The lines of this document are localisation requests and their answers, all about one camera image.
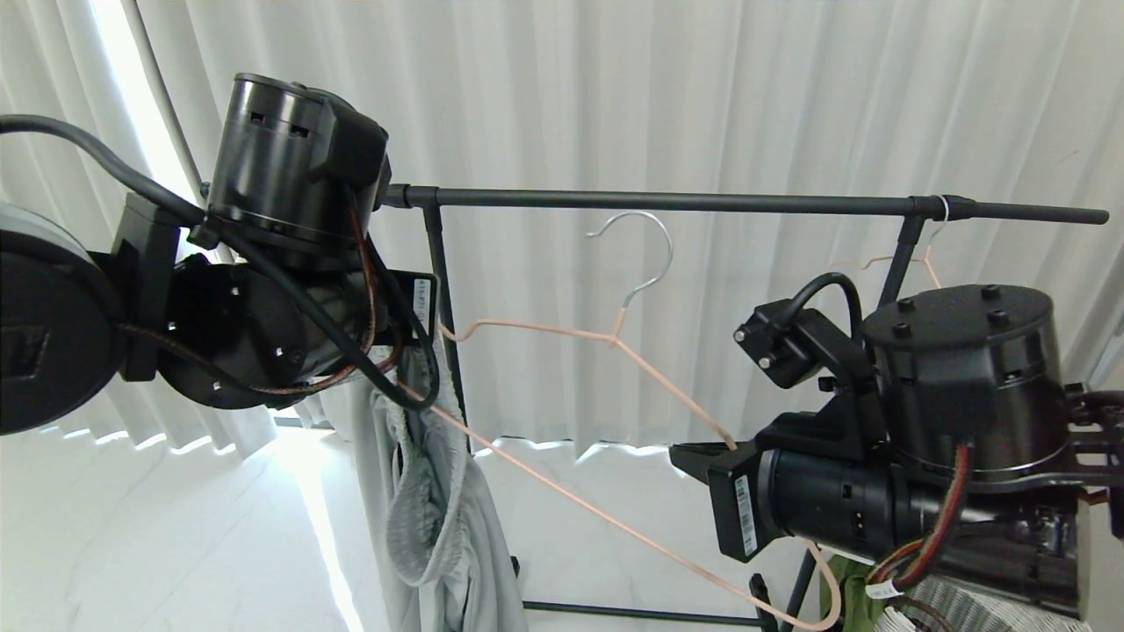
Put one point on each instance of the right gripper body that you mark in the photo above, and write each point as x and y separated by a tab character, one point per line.
834	505

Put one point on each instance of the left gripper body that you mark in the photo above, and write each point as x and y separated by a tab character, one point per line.
255	342

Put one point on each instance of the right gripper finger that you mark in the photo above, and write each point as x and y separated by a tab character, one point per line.
707	461

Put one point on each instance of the pink clothes hanger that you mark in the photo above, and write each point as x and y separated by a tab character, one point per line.
933	274
676	392

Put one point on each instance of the pale grey shorts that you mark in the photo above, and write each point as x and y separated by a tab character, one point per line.
457	544

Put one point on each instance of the white laundry basket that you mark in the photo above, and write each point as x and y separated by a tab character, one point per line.
983	614

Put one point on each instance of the black clothes rack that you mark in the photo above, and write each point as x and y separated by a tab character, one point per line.
702	202

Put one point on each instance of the green garment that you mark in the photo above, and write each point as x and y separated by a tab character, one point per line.
847	597

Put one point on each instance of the white curtain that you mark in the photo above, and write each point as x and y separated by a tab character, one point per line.
53	70
702	88

